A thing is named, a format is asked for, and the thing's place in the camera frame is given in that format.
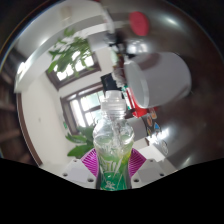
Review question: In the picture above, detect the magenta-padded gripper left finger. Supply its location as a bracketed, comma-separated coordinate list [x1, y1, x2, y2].
[61, 148, 100, 190]

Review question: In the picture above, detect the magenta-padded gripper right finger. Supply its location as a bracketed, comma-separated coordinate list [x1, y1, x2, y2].
[127, 148, 178, 190]

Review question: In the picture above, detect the clear green-labelled drink bottle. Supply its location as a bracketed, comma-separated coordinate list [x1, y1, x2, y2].
[92, 90, 136, 192]

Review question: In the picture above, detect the leafy plant in white pot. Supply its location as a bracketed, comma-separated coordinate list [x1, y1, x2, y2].
[64, 116, 148, 160]
[46, 27, 113, 76]

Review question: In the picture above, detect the round pale printed sticker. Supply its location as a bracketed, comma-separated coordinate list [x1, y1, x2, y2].
[159, 139, 170, 155]

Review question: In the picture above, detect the round blue printed sticker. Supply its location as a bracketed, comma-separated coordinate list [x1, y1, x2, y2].
[152, 122, 162, 134]

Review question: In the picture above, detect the dark wooden glazed door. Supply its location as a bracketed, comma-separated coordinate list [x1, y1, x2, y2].
[60, 84, 108, 135]

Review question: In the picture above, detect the white cup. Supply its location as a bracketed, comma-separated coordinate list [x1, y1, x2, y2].
[123, 51, 193, 110]

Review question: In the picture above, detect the dark-framed window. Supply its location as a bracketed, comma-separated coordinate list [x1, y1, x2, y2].
[45, 49, 102, 90]

